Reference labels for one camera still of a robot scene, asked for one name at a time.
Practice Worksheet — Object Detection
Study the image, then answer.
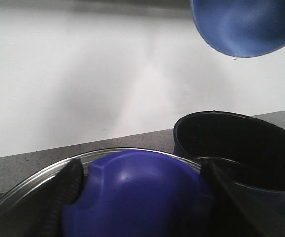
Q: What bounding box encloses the blue ceramic bowl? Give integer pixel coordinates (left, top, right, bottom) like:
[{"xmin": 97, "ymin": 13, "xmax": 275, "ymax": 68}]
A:
[{"xmin": 190, "ymin": 0, "xmax": 285, "ymax": 58}]

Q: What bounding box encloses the dark blue cooking pot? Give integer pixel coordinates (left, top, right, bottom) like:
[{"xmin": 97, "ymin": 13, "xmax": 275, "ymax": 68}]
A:
[{"xmin": 173, "ymin": 111, "xmax": 285, "ymax": 217}]

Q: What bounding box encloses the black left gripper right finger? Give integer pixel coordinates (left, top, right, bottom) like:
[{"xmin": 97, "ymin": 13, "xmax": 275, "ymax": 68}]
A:
[{"xmin": 199, "ymin": 158, "xmax": 285, "ymax": 237}]

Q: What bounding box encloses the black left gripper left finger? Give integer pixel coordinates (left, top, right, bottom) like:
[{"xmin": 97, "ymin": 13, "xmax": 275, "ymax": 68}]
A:
[{"xmin": 0, "ymin": 159, "xmax": 84, "ymax": 237}]

